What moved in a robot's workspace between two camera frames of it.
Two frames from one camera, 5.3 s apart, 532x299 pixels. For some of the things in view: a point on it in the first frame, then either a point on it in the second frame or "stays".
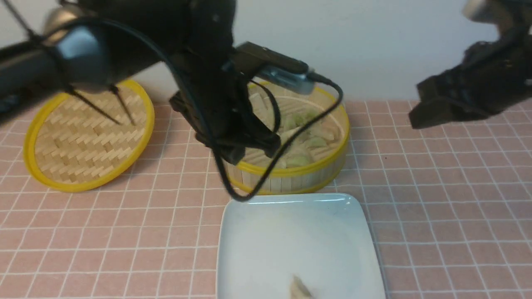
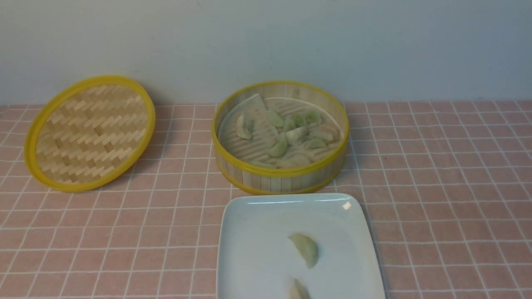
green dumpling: [297, 289] stays
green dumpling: [299, 160] → [306, 248]
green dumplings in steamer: [317, 141] stays
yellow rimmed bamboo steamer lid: [69, 146] stays
